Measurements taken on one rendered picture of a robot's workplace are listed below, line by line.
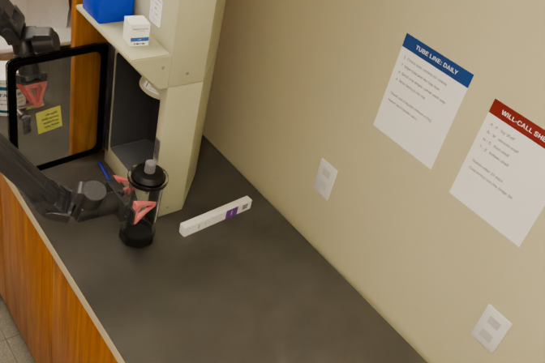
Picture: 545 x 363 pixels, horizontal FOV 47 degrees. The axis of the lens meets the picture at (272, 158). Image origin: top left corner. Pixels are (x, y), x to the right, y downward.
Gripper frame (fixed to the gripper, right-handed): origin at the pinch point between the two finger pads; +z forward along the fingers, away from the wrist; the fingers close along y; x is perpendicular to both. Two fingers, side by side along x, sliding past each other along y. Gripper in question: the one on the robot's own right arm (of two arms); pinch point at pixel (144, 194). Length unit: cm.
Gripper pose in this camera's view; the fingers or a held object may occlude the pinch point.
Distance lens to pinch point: 173.1
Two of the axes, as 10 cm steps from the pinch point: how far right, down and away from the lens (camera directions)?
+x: -2.6, 8.0, 5.4
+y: -6.1, -5.7, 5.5
